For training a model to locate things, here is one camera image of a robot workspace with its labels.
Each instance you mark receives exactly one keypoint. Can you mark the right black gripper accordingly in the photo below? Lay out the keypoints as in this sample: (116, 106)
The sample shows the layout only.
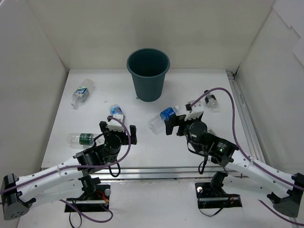
(179, 124)

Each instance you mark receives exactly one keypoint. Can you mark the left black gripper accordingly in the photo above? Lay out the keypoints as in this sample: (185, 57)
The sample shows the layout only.
(132, 135)

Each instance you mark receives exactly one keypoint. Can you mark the small bottle light blue label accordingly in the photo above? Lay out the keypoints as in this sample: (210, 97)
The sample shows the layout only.
(115, 109)

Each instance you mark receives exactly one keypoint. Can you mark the clear bottle dark blue label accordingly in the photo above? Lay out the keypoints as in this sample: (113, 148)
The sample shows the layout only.
(156, 124)

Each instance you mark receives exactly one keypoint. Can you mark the clear bottle green label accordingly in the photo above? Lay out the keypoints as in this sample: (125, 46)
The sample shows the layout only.
(83, 140)

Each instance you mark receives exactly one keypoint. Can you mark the small clear bottle black label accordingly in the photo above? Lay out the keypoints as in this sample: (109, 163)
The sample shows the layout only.
(212, 102)

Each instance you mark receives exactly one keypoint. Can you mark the clear bottle blue-white label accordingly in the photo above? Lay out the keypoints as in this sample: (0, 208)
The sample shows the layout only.
(82, 93)

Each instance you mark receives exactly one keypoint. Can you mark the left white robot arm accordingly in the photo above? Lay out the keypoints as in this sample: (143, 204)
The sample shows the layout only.
(69, 179)

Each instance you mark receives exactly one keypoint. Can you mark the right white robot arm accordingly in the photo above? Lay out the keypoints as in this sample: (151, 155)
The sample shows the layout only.
(284, 190)

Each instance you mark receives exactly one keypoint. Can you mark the dark teal plastic bin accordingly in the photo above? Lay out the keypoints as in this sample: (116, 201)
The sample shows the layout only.
(148, 67)

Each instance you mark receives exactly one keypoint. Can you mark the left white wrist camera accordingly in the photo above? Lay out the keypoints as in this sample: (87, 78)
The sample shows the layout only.
(114, 125)

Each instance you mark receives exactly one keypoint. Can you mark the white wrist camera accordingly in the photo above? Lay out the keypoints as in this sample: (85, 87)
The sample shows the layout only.
(114, 125)
(195, 112)

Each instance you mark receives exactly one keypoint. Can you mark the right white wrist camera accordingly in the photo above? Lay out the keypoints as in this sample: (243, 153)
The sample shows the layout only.
(195, 112)

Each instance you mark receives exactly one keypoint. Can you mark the front aluminium rail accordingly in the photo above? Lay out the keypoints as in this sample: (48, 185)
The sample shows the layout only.
(159, 173)

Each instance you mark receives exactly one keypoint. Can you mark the aluminium rail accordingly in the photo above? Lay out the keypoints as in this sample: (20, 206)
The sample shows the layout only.
(251, 137)
(159, 173)

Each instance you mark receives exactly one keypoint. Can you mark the right aluminium rail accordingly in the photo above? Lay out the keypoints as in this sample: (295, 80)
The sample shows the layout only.
(251, 137)

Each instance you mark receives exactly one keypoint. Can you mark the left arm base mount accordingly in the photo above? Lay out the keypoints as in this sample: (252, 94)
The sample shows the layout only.
(95, 195)

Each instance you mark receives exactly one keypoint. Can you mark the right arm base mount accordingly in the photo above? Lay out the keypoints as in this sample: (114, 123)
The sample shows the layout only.
(210, 195)

